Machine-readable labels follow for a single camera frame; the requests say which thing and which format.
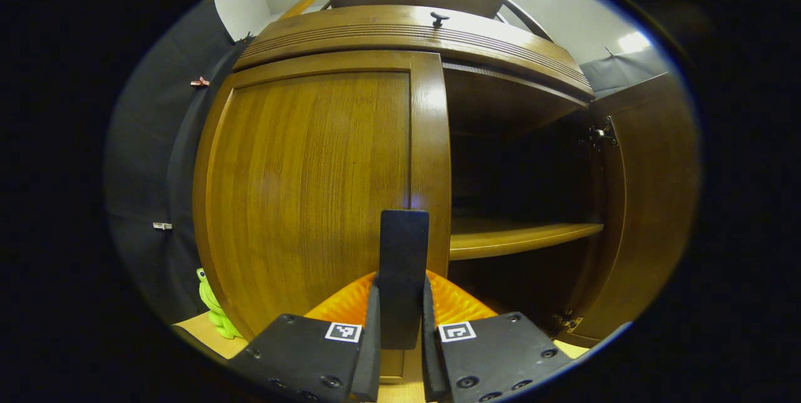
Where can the wooden shoe cabinet door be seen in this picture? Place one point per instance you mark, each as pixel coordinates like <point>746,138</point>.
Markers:
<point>306,184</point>
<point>651,203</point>

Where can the metal door hinge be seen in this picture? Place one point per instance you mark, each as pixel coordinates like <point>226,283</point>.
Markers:
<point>566,321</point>
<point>601,135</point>

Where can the wooden double-door shoe cabinet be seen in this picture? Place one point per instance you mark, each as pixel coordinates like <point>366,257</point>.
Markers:
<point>500,96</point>

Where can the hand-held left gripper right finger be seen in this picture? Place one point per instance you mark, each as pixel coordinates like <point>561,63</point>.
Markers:
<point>494,359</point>

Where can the wooden inner cabinet shelf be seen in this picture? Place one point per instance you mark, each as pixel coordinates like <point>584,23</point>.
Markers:
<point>513,237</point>

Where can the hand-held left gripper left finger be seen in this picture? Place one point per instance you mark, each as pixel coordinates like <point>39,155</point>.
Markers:
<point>313,359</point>

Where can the small ceiling light panel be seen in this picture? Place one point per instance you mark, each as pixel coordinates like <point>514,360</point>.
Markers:
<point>633,42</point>

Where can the red clip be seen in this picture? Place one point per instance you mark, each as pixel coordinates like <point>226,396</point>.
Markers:
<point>200,82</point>

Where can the green frog plush toy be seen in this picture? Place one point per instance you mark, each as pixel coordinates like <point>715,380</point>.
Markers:
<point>216,312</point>

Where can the black drawer knob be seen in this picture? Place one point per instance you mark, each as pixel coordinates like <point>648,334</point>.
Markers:
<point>439,17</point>

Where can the wooden cabinet drawer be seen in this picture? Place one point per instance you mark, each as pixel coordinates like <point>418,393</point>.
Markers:
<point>375,30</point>

